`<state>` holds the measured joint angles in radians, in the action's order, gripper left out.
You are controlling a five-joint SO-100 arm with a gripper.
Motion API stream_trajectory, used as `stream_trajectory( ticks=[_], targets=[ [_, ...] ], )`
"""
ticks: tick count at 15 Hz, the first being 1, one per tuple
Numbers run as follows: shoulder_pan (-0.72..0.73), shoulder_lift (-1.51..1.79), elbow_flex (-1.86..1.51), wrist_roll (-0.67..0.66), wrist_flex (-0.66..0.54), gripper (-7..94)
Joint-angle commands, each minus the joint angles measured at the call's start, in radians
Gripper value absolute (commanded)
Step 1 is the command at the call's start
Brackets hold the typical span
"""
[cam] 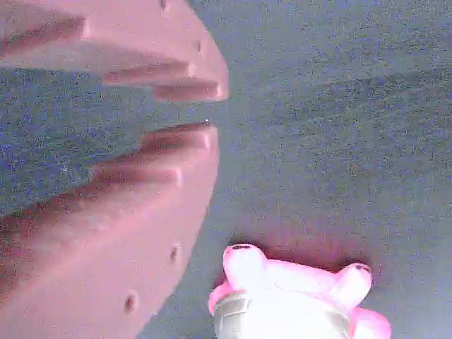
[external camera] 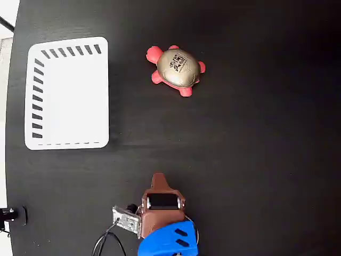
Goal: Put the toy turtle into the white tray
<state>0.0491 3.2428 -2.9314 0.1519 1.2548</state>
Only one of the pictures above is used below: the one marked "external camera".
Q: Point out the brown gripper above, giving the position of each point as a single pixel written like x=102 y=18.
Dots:
x=163 y=217

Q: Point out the red turtle toy printed shell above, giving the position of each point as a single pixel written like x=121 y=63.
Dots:
x=178 y=70

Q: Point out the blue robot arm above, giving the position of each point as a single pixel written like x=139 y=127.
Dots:
x=165 y=240

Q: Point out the white plastic basket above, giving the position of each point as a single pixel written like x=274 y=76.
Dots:
x=74 y=101

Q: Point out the black table clamp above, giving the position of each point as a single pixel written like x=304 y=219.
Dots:
x=14 y=214

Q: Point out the black slanted rod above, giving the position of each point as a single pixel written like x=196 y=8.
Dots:
x=6 y=23

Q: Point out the small camera circuit board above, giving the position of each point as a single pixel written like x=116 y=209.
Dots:
x=126 y=220

